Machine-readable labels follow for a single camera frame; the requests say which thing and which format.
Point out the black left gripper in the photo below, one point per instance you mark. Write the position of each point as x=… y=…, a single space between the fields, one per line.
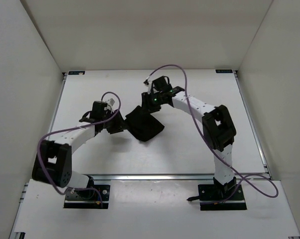
x=119 y=125

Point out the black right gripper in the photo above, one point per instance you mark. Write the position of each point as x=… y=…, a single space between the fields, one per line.
x=147 y=104

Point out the black skirt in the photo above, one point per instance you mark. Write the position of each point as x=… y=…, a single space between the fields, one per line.
x=142 y=125

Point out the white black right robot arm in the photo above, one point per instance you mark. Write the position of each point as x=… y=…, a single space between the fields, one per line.
x=218 y=127

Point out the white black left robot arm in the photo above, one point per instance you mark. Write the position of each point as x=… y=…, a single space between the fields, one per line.
x=53 y=163

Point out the left blue corner label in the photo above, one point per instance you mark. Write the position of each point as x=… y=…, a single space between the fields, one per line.
x=76 y=72

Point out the blue corner label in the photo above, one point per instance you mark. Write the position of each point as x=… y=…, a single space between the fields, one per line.
x=224 y=71
x=76 y=72

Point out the right blue corner label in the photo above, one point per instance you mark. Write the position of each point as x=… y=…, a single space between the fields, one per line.
x=224 y=71

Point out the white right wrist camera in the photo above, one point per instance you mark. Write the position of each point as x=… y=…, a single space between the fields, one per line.
x=149 y=84

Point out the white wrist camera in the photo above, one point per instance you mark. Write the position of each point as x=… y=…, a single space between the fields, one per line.
x=110 y=102
x=149 y=84

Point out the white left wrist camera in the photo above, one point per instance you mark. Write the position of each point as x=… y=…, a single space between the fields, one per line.
x=110 y=102

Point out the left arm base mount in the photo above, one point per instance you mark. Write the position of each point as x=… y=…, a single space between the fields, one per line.
x=89 y=199

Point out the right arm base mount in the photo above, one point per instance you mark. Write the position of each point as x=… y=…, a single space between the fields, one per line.
x=211 y=198

